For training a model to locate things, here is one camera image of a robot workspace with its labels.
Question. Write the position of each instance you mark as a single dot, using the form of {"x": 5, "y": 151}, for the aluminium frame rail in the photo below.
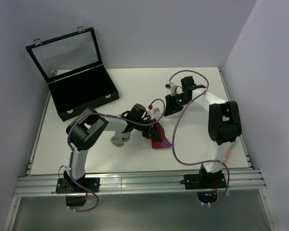
{"x": 134, "y": 183}

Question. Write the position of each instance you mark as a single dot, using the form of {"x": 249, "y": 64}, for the maroon sock with orange cuff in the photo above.
{"x": 164, "y": 143}

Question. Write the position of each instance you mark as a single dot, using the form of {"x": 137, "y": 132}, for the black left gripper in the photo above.
{"x": 151, "y": 133}

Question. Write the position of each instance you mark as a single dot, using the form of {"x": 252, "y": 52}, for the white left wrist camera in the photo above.
{"x": 152, "y": 111}

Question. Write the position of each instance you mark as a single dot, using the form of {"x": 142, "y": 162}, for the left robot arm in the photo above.
{"x": 86, "y": 129}

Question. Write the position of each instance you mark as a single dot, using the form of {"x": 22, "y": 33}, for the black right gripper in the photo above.
{"x": 171, "y": 107}

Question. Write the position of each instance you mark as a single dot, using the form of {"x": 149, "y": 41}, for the black display case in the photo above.
{"x": 73, "y": 69}

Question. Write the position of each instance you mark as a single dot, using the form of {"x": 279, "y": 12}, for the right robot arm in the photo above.
{"x": 224, "y": 125}

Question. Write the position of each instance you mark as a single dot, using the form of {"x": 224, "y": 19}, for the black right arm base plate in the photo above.
{"x": 197, "y": 181}

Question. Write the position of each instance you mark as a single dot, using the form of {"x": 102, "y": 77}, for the pink patterned sock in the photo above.
{"x": 232, "y": 145}

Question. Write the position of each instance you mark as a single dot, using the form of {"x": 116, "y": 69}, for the grey-green ankle sock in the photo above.
{"x": 119, "y": 139}

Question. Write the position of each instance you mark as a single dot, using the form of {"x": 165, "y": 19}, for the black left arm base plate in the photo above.
{"x": 65, "y": 187}

